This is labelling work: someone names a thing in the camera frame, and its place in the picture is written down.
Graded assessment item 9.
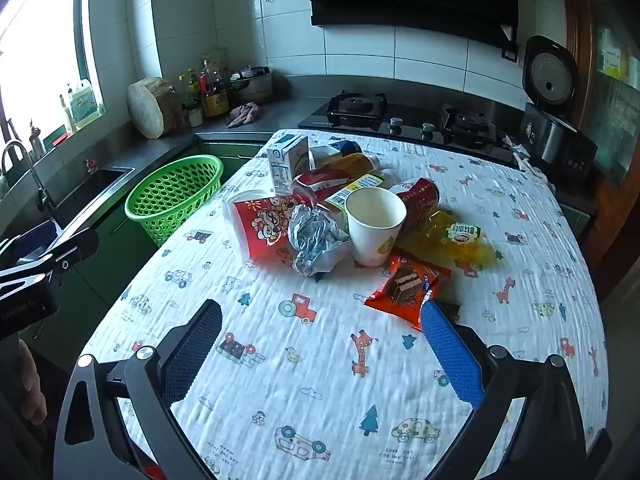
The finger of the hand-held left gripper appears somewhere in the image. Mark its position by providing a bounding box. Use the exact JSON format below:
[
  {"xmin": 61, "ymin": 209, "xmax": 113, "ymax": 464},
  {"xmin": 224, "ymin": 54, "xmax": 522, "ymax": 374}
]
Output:
[
  {"xmin": 49, "ymin": 227, "xmax": 100, "ymax": 274},
  {"xmin": 7, "ymin": 220, "xmax": 64, "ymax": 252}
]

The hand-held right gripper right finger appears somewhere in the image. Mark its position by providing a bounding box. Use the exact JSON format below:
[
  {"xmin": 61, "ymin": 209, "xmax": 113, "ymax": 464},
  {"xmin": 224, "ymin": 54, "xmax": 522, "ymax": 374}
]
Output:
[{"xmin": 419, "ymin": 300, "xmax": 611, "ymax": 480}]

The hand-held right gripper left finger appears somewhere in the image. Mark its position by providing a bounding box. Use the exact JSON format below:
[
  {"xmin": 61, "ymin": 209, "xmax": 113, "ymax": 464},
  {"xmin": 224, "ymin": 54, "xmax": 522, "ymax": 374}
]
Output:
[{"xmin": 52, "ymin": 299, "xmax": 223, "ymax": 480}]

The orange snack wrapper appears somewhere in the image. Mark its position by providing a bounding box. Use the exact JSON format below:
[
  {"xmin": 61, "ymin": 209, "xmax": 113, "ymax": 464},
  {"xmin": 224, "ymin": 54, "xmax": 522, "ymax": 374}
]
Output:
[{"xmin": 364, "ymin": 252, "xmax": 453, "ymax": 333}]

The yellow oil bottle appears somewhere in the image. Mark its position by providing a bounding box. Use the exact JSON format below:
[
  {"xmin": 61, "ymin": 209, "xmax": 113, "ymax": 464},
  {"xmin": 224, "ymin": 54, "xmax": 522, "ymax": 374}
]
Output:
[{"xmin": 397, "ymin": 210, "xmax": 503, "ymax": 273}]

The green plastic basket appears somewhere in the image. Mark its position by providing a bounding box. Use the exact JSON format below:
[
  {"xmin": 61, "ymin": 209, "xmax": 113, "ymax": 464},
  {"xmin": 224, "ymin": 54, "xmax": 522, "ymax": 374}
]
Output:
[{"xmin": 124, "ymin": 155, "xmax": 224, "ymax": 247}]

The white paper cup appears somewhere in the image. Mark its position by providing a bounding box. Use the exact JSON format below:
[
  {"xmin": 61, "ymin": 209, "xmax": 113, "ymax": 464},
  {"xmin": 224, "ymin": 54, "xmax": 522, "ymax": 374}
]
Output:
[{"xmin": 345, "ymin": 188, "xmax": 407, "ymax": 267}]

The red printed paper cup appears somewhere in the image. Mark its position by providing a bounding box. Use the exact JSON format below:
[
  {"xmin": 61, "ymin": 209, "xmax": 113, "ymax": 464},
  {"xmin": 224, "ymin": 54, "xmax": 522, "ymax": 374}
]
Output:
[{"xmin": 222, "ymin": 190, "xmax": 301, "ymax": 261}]

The red drink can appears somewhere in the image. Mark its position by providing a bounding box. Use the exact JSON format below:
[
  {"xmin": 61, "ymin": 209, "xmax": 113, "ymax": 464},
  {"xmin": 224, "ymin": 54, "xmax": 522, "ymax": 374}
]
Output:
[{"xmin": 390, "ymin": 177, "xmax": 441, "ymax": 233}]

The white milk carton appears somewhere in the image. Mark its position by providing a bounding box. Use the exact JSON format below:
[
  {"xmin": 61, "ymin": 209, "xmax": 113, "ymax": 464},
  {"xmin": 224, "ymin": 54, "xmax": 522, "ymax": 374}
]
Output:
[{"xmin": 266, "ymin": 136, "xmax": 312, "ymax": 196}]

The red packet with barcode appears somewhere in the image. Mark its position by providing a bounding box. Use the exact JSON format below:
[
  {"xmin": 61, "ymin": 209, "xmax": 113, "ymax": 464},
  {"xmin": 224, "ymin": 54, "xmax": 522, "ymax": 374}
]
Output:
[{"xmin": 292, "ymin": 165, "xmax": 396, "ymax": 211}]

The yellow drink bottle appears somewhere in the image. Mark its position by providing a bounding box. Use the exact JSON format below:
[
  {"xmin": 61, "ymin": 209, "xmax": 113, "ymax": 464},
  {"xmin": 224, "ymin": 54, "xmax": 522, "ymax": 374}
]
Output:
[{"xmin": 312, "ymin": 141, "xmax": 383, "ymax": 178}]

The person's left hand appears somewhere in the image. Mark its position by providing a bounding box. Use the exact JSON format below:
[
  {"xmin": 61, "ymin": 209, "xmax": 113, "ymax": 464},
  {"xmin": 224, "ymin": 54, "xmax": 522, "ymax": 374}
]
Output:
[{"xmin": 20, "ymin": 346, "xmax": 49, "ymax": 426}]

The green kitchen cabinet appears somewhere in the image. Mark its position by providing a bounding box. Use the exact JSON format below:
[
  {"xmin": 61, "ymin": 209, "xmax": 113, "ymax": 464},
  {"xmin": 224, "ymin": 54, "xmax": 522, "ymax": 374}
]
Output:
[{"xmin": 30, "ymin": 132, "xmax": 273, "ymax": 361}]

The steel sink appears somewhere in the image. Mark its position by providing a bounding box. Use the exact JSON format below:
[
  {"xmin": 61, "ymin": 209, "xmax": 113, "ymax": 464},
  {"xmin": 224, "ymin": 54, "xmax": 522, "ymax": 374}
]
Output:
[{"xmin": 52, "ymin": 167, "xmax": 136, "ymax": 231}]

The steel faucet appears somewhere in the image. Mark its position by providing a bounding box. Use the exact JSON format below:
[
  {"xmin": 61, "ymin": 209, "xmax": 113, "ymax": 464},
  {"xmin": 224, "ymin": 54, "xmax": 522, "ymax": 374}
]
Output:
[{"xmin": 0, "ymin": 141, "xmax": 56, "ymax": 213}]

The printed tablecloth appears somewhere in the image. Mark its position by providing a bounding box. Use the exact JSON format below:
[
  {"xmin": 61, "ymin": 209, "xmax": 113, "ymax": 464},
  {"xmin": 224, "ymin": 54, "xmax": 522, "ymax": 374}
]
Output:
[{"xmin": 80, "ymin": 129, "xmax": 608, "ymax": 480}]

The round wooden chopping block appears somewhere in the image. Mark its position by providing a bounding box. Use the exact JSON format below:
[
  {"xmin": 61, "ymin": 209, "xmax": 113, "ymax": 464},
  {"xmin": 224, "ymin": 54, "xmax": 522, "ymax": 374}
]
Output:
[{"xmin": 126, "ymin": 77, "xmax": 183, "ymax": 140}]

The window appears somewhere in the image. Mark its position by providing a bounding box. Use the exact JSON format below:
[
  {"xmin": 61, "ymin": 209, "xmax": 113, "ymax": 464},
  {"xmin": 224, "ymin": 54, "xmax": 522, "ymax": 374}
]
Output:
[{"xmin": 0, "ymin": 0, "xmax": 103, "ymax": 161}]

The yellow utensil container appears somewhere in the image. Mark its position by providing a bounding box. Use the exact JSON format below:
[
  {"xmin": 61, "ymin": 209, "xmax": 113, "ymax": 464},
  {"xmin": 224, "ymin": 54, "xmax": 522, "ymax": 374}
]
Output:
[{"xmin": 200, "ymin": 72, "xmax": 231, "ymax": 120}]

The pink rag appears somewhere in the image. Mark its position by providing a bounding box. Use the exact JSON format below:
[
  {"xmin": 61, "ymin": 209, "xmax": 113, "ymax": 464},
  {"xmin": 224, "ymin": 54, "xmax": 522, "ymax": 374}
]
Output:
[{"xmin": 225, "ymin": 102, "xmax": 262, "ymax": 128}]

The black gas stove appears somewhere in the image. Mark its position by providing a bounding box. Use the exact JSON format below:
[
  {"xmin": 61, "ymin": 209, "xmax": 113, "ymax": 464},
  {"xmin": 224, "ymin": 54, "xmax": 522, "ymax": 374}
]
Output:
[{"xmin": 297, "ymin": 91, "xmax": 518, "ymax": 163}]

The steel pot with lid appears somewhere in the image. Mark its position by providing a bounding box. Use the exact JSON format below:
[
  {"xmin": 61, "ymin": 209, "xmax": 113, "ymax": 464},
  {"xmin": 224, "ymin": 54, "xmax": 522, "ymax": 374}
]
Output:
[{"xmin": 229, "ymin": 66, "xmax": 274, "ymax": 107}]

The black rice cooker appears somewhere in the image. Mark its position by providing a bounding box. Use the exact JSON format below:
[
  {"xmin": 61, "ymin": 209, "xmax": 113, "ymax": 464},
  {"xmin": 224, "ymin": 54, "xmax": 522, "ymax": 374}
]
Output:
[{"xmin": 519, "ymin": 35, "xmax": 598, "ymax": 178}]

